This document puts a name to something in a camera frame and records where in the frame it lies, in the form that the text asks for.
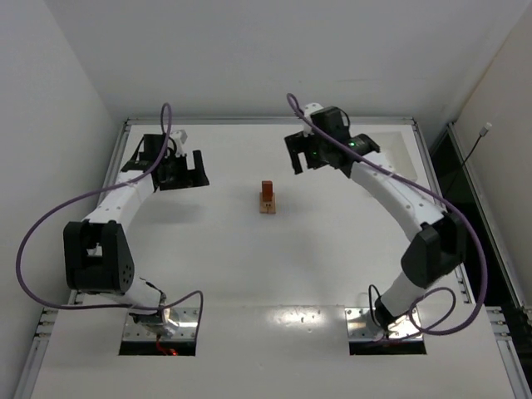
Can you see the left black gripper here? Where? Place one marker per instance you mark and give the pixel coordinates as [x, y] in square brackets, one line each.
[183, 175]

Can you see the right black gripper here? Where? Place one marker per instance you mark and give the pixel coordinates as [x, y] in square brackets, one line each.
[302, 146]

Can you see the white perforated box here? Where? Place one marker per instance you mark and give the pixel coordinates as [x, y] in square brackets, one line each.
[394, 148]

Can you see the long light wood block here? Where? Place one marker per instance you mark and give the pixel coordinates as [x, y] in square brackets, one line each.
[263, 207]

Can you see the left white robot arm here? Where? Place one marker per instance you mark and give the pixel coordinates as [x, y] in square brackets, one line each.
[97, 255]

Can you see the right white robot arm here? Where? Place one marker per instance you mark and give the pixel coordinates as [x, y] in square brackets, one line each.
[437, 239]

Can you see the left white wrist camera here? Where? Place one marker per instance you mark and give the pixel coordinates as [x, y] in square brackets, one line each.
[177, 142]

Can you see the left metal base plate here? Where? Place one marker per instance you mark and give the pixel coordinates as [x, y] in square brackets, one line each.
[183, 322]

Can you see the metal base plate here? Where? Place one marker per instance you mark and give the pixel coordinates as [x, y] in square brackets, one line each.
[361, 328]
[183, 322]

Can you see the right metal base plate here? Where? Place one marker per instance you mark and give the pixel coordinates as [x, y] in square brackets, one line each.
[361, 328]

